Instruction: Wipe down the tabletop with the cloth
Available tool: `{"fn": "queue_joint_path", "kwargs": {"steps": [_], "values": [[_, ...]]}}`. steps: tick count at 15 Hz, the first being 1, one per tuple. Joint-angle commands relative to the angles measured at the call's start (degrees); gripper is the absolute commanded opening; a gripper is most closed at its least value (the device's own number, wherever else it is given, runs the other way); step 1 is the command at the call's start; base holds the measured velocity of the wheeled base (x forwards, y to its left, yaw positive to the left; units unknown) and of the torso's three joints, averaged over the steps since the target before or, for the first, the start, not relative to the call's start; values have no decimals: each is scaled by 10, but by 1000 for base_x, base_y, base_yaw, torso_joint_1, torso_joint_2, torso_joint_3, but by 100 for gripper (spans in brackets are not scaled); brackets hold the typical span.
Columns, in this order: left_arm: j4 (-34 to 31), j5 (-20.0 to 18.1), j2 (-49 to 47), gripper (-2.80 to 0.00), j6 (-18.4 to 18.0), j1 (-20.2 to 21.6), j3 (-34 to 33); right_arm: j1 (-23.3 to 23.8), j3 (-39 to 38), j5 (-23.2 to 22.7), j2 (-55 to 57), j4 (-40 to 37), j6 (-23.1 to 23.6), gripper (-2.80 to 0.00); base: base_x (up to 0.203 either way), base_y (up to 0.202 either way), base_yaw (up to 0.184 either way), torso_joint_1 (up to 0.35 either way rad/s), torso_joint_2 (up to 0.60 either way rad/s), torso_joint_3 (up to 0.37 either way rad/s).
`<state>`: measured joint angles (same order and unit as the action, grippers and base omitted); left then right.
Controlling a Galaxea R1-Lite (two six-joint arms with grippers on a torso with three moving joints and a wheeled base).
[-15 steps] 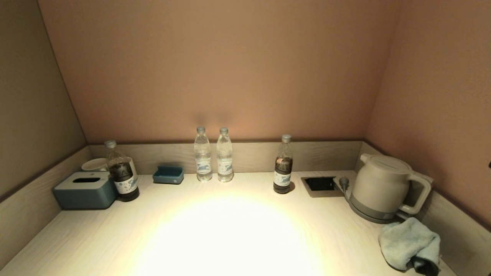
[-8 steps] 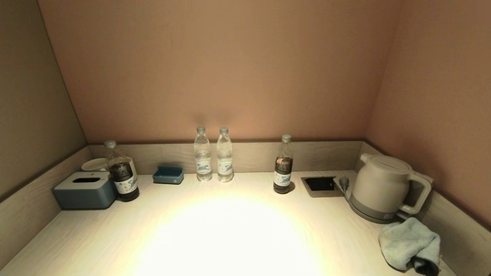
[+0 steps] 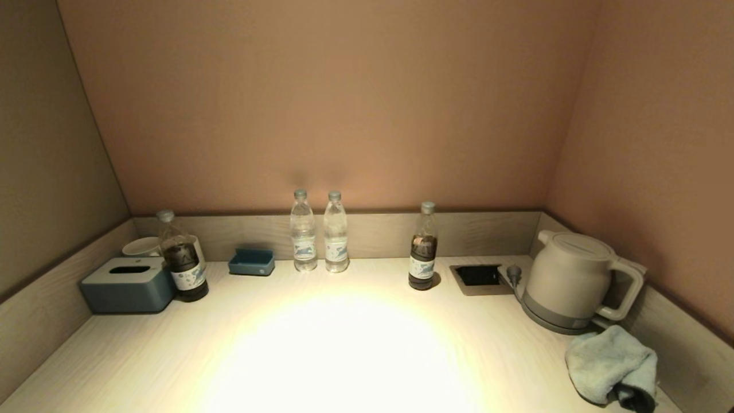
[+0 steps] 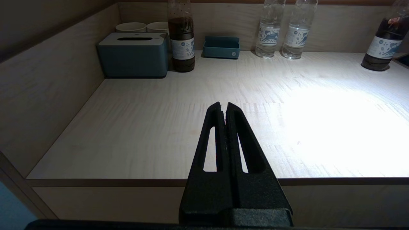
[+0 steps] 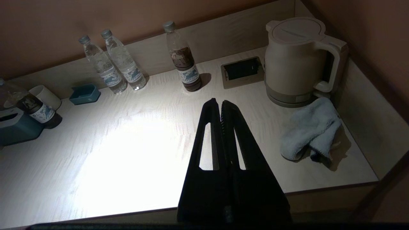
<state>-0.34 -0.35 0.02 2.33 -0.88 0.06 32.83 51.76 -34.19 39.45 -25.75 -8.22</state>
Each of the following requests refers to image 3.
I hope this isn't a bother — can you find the recessed black table socket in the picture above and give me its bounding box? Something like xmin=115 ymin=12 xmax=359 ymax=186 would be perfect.
xmin=450 ymin=263 xmax=513 ymax=297

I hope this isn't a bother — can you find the white electric kettle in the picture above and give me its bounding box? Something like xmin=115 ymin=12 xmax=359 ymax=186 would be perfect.
xmin=523 ymin=229 xmax=646 ymax=330

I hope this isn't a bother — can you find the grey kettle power plug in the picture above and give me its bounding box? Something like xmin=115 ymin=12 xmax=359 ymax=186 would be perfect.
xmin=506 ymin=264 xmax=525 ymax=302

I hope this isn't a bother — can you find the small blue plastic tray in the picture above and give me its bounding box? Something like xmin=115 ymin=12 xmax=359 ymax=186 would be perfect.
xmin=228 ymin=248 xmax=276 ymax=277

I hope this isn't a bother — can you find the dark drink bottle, half full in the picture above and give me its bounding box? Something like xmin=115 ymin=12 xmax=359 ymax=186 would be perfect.
xmin=156 ymin=210 xmax=209 ymax=303

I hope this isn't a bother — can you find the light blue cleaning cloth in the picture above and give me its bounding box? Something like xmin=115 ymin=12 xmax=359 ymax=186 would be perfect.
xmin=565 ymin=325 xmax=658 ymax=413

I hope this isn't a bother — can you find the clear water bottle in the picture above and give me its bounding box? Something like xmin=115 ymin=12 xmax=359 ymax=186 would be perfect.
xmin=290 ymin=189 xmax=318 ymax=272
xmin=323 ymin=191 xmax=350 ymax=274

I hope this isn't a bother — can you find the dark drink bottle, nearly full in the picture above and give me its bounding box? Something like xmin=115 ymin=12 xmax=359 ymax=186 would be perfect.
xmin=408 ymin=201 xmax=439 ymax=291

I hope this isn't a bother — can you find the blue-grey tissue box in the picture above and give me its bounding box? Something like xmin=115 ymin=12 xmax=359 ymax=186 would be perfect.
xmin=79 ymin=256 xmax=175 ymax=314

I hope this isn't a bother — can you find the grey kettle base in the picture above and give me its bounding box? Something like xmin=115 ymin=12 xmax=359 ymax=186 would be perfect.
xmin=519 ymin=304 xmax=615 ymax=336

